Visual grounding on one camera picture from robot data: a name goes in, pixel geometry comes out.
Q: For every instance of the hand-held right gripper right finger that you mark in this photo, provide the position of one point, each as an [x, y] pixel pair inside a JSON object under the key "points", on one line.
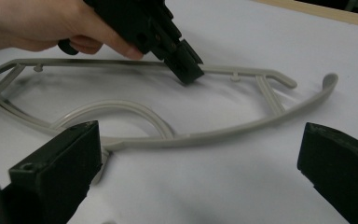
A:
{"points": [[341, 165]]}

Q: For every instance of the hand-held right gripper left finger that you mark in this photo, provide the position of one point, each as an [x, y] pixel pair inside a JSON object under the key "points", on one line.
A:
{"points": [[59, 168]]}

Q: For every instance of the grey plastic clothes hanger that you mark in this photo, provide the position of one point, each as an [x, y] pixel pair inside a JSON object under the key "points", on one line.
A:
{"points": [[230, 133]]}

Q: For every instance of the white table cover sheet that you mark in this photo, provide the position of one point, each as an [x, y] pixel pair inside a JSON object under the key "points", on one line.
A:
{"points": [[261, 186]]}

